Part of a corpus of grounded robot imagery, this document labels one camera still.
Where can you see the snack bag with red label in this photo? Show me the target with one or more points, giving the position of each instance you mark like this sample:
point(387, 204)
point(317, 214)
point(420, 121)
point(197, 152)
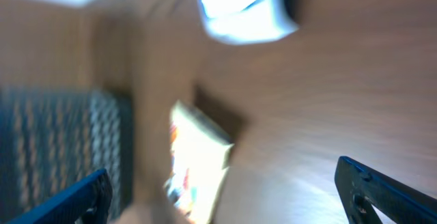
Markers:
point(199, 151)

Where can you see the white barcode scanner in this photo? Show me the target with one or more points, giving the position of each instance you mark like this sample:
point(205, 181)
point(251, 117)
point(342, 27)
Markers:
point(241, 22)

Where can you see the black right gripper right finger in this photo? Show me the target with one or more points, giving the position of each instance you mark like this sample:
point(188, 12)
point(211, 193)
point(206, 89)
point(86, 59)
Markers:
point(363, 190)

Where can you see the grey plastic shopping basket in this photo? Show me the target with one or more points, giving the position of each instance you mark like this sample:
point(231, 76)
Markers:
point(51, 139)

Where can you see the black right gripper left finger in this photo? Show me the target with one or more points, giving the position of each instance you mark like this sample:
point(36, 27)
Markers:
point(88, 201)

